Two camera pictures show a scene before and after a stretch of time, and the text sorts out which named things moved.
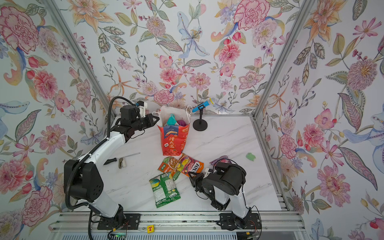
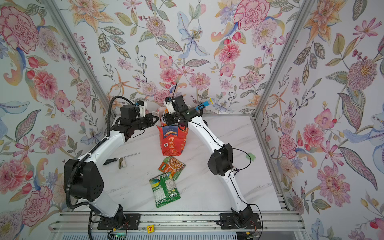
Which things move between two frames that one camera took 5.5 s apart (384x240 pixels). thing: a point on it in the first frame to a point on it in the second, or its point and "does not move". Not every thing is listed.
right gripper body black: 199,183 to 172,119
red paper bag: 174,124 does not move
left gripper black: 148,118 does not move
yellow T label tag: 150,229 does not move
